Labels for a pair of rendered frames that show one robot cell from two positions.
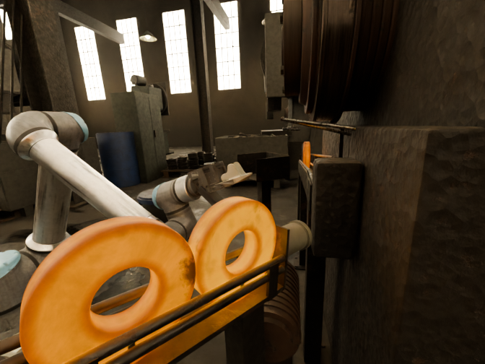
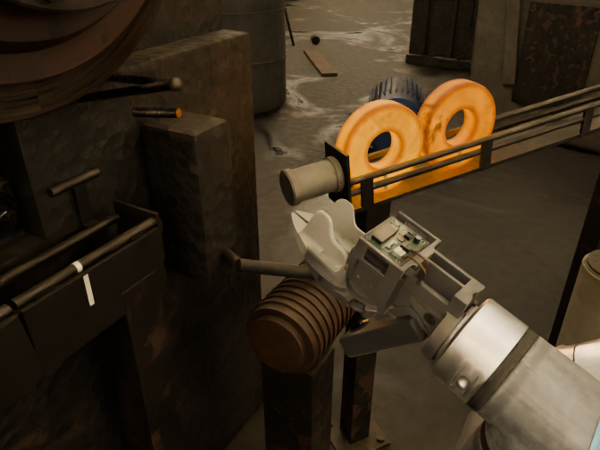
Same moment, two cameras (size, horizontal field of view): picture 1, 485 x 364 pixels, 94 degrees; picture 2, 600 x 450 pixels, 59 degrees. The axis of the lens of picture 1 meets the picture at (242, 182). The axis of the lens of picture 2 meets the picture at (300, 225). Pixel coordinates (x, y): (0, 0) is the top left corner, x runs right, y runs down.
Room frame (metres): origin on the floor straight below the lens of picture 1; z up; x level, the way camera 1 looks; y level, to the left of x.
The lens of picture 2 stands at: (1.15, 0.13, 1.04)
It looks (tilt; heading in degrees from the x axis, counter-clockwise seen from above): 30 degrees down; 197
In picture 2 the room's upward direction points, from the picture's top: straight up
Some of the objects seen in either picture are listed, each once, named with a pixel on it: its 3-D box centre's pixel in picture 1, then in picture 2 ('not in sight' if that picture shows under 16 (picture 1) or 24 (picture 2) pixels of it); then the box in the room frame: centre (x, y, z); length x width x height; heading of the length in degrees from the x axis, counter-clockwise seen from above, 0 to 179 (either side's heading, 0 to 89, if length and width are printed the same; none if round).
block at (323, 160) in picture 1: (335, 207); (191, 197); (0.52, -0.23, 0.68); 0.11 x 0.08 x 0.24; 77
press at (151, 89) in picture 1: (151, 116); not in sight; (8.28, 3.10, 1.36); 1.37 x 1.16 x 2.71; 67
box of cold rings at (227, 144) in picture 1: (253, 157); not in sight; (3.59, -0.20, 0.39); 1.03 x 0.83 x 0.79; 81
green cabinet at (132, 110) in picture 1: (143, 138); not in sight; (4.18, 1.77, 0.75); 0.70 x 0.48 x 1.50; 167
